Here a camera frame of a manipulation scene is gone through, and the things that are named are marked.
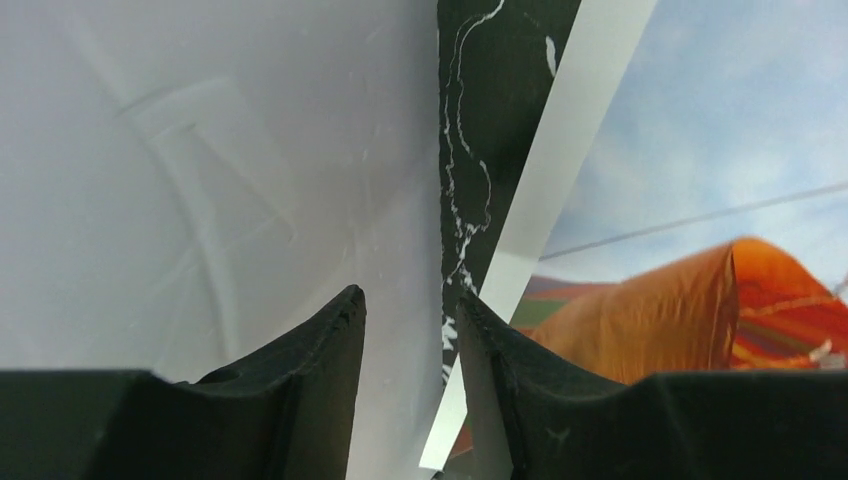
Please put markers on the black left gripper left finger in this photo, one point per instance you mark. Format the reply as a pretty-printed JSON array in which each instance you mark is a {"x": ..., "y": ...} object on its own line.
[{"x": 285, "y": 411}]

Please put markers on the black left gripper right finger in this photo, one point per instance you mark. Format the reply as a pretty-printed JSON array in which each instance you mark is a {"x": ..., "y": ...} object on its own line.
[{"x": 534, "y": 415}]

